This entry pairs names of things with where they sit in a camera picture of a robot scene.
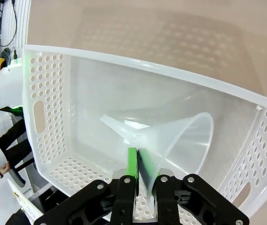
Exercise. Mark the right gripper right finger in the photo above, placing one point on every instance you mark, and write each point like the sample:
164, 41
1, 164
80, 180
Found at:
171, 194

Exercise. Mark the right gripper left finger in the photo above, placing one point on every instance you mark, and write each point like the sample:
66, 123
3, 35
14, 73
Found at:
131, 164

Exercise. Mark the translucent plastic funnel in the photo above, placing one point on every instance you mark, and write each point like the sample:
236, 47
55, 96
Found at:
185, 136

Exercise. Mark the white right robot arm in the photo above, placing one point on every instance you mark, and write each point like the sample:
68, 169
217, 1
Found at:
4, 82

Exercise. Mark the white perforated plastic basket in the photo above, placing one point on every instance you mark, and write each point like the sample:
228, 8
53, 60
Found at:
77, 93

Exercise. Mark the black office chair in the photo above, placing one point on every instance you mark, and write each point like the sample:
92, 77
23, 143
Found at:
14, 140

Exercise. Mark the aluminium slatted panel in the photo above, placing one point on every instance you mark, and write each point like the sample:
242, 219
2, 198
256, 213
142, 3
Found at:
22, 21

